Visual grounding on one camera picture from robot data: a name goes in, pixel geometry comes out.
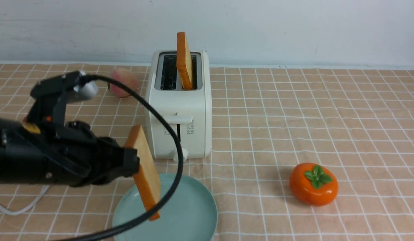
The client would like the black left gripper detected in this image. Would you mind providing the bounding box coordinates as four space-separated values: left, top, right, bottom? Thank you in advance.
25 121 140 187

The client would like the toast slice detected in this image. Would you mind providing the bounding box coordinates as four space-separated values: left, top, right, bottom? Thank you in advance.
124 125 161 211
176 32 195 90

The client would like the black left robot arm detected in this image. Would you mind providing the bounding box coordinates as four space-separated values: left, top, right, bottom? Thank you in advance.
0 118 140 188

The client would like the white two-slot toaster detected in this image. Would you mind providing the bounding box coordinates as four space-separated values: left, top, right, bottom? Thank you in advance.
145 51 213 160

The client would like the light green plate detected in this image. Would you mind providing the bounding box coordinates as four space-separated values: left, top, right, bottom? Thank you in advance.
112 173 218 241

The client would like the pink peach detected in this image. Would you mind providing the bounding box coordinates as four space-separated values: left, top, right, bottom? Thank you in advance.
108 68 140 98

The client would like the orange persimmon with green leaves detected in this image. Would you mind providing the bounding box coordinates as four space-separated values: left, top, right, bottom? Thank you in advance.
289 163 339 207

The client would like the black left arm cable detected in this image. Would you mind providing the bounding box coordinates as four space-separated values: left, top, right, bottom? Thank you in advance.
50 74 184 241

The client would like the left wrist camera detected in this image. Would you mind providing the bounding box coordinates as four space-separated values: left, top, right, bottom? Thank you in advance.
24 70 99 125

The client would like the white toaster power cord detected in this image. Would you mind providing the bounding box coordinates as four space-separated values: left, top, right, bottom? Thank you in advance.
0 185 51 215

